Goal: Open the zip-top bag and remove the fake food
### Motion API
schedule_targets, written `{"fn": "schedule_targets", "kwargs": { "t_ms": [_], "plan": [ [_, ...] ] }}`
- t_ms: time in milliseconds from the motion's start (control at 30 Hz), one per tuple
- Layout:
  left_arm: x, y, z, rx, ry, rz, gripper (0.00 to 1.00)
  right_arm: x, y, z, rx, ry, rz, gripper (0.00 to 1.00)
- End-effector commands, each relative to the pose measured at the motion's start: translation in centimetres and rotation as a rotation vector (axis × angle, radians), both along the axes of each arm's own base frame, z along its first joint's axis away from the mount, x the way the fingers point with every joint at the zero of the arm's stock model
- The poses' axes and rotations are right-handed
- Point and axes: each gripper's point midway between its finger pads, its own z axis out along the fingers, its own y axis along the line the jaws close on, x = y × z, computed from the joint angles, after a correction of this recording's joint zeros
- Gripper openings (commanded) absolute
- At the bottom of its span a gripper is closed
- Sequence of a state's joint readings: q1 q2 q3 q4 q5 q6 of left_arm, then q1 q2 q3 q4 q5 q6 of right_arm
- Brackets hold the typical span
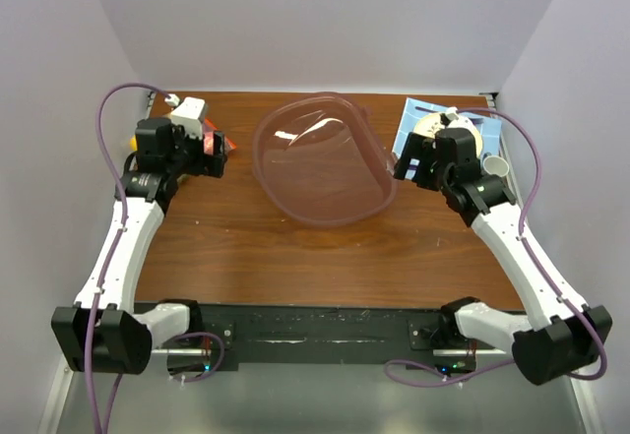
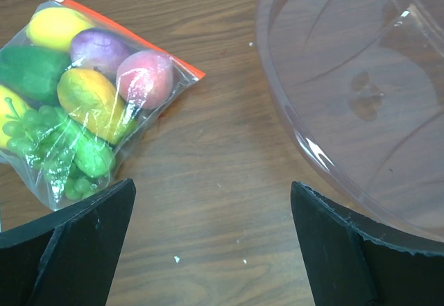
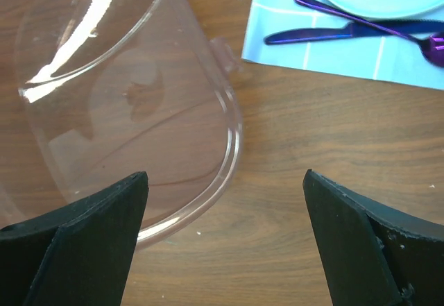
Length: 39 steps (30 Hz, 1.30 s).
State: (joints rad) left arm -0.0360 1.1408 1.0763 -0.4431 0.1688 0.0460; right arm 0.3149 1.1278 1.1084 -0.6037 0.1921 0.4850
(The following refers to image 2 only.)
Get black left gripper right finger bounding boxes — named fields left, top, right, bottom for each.
left=291, top=182, right=443, bottom=305

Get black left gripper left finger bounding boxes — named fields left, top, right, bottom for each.
left=1, top=179, right=136, bottom=305

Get clear zip top bag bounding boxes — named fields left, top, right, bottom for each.
left=1, top=0, right=204, bottom=211

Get pink fake peach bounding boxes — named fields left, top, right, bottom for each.
left=116, top=50, right=173, bottom=110

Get green fake cucumber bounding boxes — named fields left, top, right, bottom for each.
left=55, top=108, right=115, bottom=178

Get green fake grapes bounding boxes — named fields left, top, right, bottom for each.
left=1, top=105, right=104, bottom=207

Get orange yellow fake mango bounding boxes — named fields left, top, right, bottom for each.
left=57, top=68, right=137, bottom=145

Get yellow fake pepper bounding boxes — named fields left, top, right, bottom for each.
left=1, top=85, right=31, bottom=148

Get green fake pepper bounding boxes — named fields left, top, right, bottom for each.
left=1, top=45, right=71, bottom=105

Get yellow fake lemon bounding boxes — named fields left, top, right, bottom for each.
left=26, top=7, right=94, bottom=52

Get clear plastic bowl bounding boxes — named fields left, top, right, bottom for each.
left=256, top=0, right=443, bottom=241

